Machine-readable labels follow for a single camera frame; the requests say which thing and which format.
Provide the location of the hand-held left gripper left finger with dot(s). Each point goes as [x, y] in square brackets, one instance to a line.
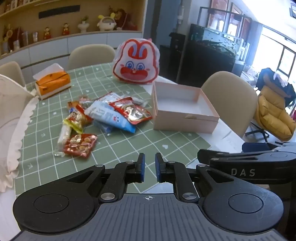
[141, 168]

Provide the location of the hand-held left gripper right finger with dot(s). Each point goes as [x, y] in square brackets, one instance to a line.
[159, 169]

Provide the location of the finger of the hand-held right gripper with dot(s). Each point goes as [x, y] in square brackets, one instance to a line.
[208, 155]
[256, 147]

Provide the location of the white cardboard box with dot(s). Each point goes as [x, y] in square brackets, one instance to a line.
[182, 120]

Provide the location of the large red snack packet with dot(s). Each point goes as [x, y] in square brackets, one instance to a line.
[133, 112]

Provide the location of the small red snack packet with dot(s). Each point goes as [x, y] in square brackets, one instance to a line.
[79, 144]

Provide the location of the light blue white snack packet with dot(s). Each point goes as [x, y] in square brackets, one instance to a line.
[104, 113]

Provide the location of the silver white snack packet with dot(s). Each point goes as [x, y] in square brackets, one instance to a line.
[138, 100]

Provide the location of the yellow red snack packet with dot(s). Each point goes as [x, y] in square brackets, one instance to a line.
[77, 120]

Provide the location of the long white snack packet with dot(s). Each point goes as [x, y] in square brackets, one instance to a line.
[63, 136]

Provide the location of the small pink candy packet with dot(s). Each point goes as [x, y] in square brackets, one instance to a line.
[85, 99]

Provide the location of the orange pastry packet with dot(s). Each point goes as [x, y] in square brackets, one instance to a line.
[72, 105]

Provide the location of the green checkered tablecloth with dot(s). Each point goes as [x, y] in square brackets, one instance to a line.
[129, 148]

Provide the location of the beige dining chair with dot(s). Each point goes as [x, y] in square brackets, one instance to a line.
[11, 73]
[229, 99]
[92, 55]

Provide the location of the yellow cushioned armchair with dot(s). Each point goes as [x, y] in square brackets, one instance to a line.
[268, 76]

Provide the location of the black fish tank cabinet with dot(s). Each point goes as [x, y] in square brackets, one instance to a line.
[208, 60]

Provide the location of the window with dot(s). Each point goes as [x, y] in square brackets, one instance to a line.
[286, 53]

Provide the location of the small black cabinet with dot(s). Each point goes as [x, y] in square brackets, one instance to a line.
[171, 58]

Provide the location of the red white rabbit bag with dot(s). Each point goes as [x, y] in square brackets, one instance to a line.
[136, 62]

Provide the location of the orange tissue box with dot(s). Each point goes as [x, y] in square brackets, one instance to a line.
[54, 84]

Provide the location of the white lace cloth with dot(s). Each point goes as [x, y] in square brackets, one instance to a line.
[13, 120]

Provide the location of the white yellow plush toy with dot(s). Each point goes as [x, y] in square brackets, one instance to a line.
[106, 23]

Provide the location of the brown plush lion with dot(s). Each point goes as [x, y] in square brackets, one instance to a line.
[124, 19]

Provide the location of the white sideboard cabinet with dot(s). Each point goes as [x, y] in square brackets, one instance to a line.
[53, 47]

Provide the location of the white vase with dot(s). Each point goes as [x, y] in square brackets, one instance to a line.
[83, 26]

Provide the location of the red figurine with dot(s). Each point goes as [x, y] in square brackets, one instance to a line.
[47, 33]
[66, 29]

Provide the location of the glass jar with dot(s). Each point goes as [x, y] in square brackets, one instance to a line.
[16, 45]
[35, 37]
[25, 38]

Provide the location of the gold red trophy ornaments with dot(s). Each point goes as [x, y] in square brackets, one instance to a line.
[10, 38]

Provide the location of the wooden wall shelf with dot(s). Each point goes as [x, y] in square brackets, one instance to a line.
[97, 7]

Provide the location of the black bar on shelf wall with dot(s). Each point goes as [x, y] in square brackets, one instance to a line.
[59, 11]

